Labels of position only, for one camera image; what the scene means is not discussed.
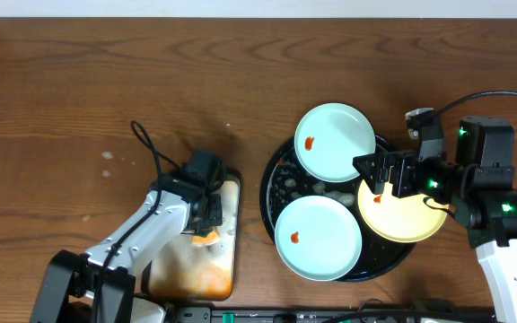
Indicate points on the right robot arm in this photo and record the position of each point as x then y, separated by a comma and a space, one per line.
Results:
476, 190

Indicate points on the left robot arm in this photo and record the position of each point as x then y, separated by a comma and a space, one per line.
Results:
99, 285

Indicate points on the light blue plate bottom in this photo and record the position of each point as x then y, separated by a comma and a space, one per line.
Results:
318, 238

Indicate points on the black round tray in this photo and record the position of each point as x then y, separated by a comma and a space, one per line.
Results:
285, 180

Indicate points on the orange green sponge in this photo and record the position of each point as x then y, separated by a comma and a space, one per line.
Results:
204, 241

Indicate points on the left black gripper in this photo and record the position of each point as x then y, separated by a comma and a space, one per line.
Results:
214, 212

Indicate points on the light blue plate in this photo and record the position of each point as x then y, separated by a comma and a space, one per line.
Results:
329, 137
318, 238

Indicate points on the yellow plate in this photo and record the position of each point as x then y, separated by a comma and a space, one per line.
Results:
403, 220

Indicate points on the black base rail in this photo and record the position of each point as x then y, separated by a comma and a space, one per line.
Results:
208, 315

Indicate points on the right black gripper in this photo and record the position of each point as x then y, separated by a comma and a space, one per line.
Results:
396, 175

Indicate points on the light blue plate top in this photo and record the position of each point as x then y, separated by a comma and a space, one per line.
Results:
329, 137

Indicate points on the black rectangular soapy tray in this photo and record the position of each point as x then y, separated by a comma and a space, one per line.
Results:
185, 272

